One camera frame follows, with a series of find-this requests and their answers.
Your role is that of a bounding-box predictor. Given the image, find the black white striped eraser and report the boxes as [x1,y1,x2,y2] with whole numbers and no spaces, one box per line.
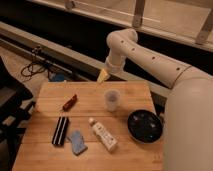
[52,117,69,146]

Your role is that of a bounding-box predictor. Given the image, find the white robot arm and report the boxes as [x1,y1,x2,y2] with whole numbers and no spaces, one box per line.
[105,29,213,171]

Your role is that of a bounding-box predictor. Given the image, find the translucent ceramic cup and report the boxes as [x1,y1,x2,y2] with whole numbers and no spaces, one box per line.
[104,89,120,112]

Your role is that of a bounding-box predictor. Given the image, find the blue object on floor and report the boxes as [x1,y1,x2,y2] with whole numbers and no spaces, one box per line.
[50,74,65,82]

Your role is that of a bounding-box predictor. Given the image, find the white tube bottle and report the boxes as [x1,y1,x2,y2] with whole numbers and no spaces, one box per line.
[89,118,118,152]

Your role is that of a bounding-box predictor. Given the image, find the black bowl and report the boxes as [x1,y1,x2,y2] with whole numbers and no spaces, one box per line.
[127,109,163,143]

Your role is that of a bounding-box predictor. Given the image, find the blue sponge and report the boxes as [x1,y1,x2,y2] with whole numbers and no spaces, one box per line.
[67,130,88,156]

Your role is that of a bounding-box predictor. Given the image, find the black chair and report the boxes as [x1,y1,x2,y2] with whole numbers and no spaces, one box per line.
[0,56,34,171]

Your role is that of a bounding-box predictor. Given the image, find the metal rail beam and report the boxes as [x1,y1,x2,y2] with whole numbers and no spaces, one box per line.
[0,21,170,98]

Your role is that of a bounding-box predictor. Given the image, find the black cables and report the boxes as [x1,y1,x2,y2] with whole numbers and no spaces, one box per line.
[20,45,54,80]

